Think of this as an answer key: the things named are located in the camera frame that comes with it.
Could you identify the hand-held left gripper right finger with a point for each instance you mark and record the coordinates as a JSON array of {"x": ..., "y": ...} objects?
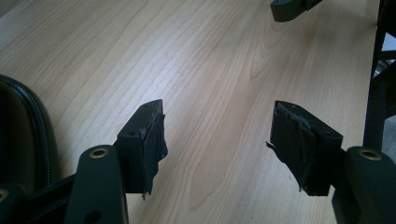
[{"x": 308, "y": 155}]

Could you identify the black leather shoe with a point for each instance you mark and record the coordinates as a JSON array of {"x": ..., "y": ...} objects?
[{"x": 21, "y": 130}]

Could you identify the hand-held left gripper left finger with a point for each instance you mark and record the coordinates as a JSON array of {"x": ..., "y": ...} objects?
[{"x": 137, "y": 149}]

